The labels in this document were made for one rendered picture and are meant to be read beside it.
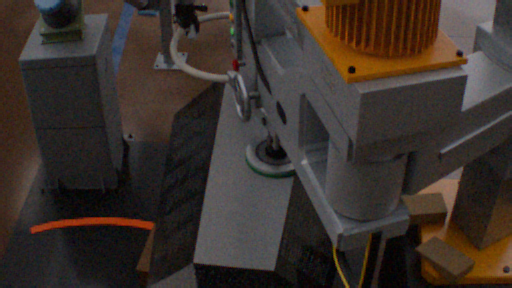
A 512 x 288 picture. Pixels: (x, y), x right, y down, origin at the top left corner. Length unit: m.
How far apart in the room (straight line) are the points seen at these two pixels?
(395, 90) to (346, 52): 0.13
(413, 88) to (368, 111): 0.10
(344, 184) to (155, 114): 2.64
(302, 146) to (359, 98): 0.55
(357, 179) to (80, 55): 1.88
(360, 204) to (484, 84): 0.47
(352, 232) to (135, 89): 2.88
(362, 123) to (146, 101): 3.01
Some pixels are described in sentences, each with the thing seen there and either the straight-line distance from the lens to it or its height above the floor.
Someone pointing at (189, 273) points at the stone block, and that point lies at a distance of 2.13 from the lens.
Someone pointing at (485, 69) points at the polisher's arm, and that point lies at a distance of 1.84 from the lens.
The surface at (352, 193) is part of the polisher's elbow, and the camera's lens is 1.59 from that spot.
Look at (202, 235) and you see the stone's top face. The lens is 2.19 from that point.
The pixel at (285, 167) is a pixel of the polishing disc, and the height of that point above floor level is 0.90.
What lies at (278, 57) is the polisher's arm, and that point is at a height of 1.44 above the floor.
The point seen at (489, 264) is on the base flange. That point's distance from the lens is 2.32.
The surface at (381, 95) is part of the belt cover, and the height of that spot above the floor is 1.73.
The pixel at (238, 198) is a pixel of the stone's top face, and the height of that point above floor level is 0.87.
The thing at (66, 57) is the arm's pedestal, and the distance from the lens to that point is 3.18.
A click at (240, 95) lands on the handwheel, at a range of 2.07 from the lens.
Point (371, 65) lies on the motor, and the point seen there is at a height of 1.76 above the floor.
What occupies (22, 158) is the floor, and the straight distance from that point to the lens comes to 4.01.
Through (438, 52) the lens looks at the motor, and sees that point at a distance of 1.39.
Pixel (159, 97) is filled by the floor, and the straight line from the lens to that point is 4.25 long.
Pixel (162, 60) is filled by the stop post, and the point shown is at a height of 0.01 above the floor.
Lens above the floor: 2.47
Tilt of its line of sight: 40 degrees down
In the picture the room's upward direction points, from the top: straight up
